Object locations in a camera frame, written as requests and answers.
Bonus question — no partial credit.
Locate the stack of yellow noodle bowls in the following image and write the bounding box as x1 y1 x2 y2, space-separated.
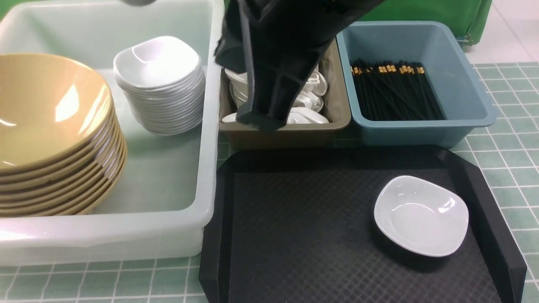
0 53 128 218

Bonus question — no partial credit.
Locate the green cloth backdrop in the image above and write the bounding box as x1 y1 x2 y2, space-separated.
220 0 492 49

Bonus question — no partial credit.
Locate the brown plastic spoon bin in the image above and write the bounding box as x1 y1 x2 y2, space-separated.
218 41 352 150

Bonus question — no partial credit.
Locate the white square sauce dish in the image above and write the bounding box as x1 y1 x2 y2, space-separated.
373 175 470 258

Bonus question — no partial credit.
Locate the stack of white dishes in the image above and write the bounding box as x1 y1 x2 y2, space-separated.
113 36 206 136

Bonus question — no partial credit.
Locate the large white plastic tub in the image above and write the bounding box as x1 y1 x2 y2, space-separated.
1 0 224 266

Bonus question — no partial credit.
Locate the bundle of black chopsticks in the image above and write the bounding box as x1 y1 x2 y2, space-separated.
350 59 447 121

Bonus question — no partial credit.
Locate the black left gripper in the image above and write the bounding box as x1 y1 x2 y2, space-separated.
214 0 381 131

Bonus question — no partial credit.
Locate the black plastic serving tray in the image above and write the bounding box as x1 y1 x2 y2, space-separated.
199 146 527 303

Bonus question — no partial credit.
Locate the blue plastic chopstick bin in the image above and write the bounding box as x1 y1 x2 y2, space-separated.
336 21 497 148

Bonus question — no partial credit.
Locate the pile of white spoons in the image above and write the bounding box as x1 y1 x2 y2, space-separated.
224 67 329 125

